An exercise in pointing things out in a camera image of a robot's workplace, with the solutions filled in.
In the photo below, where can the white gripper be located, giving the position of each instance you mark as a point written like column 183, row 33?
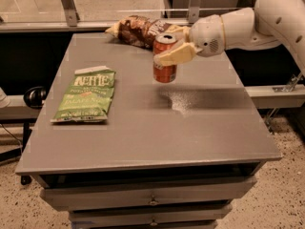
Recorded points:
column 206, row 35

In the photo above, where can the red coke can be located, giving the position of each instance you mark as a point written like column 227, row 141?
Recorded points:
column 164, row 70

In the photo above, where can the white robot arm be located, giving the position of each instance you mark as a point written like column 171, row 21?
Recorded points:
column 268, row 24

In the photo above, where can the brown chip bag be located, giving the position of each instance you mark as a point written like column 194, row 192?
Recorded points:
column 139, row 31

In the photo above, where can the green jalapeno chip bag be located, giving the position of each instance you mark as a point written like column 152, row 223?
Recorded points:
column 88, row 96

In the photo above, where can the grey drawer cabinet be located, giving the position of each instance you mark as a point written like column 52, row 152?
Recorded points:
column 202, row 125

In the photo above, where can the top grey drawer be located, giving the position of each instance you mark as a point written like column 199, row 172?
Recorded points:
column 148, row 193

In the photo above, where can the grey drawer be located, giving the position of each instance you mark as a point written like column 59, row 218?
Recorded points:
column 151, row 216
column 148, row 193

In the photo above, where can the black round object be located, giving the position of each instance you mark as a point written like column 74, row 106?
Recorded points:
column 35, row 97

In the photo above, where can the middle grey drawer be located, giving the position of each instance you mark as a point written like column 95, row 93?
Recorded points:
column 151, row 216

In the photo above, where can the metal railing post right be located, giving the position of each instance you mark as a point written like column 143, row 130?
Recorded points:
column 193, row 10

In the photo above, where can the metal railing post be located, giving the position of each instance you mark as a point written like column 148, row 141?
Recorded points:
column 71, row 13
column 193, row 10

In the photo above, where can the metal railing post left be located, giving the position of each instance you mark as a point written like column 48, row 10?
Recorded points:
column 71, row 13

